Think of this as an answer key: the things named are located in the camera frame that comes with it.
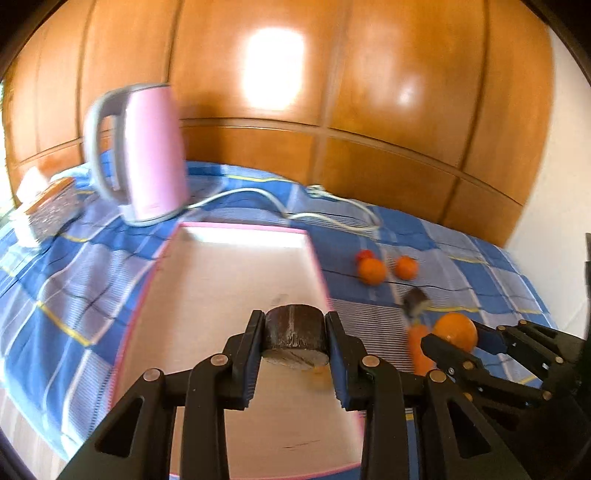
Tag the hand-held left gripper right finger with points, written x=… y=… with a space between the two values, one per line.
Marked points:
x=337 y=364

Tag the dark brown cylinder block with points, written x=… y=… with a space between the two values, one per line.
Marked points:
x=295 y=330
x=415 y=301

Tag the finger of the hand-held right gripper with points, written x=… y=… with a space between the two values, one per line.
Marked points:
x=490 y=339
x=443 y=353

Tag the patterned tissue box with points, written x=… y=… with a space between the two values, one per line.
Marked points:
x=53 y=207

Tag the small orange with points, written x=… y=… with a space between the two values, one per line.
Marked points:
x=406 y=267
x=371 y=271
x=418 y=350

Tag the large orange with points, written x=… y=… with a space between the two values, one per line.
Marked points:
x=455 y=330

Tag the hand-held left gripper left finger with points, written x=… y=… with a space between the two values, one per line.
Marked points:
x=251 y=355

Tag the wooden panelled wardrobe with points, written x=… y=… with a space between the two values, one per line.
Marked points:
x=369 y=92

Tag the white tissue paper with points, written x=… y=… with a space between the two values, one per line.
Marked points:
x=27 y=182

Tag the pink electric kettle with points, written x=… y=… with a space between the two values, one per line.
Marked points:
x=147 y=152

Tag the pink rimmed white tray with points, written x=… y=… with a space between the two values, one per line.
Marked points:
x=207 y=295

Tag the blue plaid bedsheet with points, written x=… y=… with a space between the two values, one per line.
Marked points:
x=69 y=286

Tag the red tomato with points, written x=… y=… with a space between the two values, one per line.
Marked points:
x=364 y=254

